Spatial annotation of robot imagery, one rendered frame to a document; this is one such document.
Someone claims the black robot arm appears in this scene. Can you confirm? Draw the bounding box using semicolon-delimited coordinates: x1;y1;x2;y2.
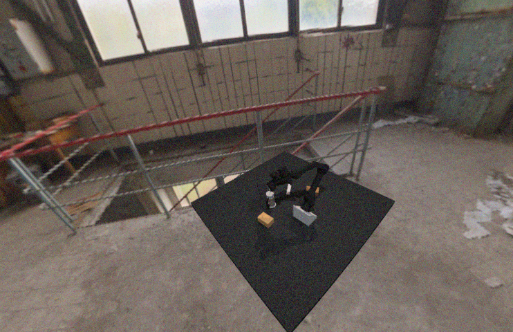
270;161;329;212

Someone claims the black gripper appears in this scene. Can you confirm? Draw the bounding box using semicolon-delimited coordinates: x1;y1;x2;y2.
267;176;283;192

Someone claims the glass french press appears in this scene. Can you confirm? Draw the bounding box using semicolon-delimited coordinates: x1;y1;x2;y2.
266;191;276;208

